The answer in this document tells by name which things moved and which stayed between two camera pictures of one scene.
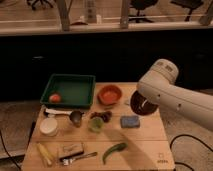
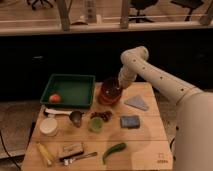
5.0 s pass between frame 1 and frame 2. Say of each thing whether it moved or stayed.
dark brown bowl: moved
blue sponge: stayed
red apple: stayed
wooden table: stayed
